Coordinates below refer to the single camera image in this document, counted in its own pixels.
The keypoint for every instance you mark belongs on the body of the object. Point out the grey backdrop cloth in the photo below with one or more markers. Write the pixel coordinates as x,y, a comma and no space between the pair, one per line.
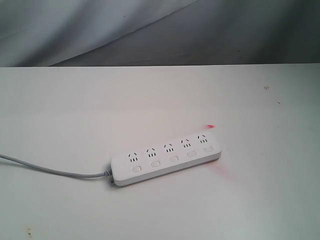
87,33

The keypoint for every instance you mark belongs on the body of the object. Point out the white five-outlet power strip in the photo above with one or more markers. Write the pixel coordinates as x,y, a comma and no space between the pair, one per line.
164,158

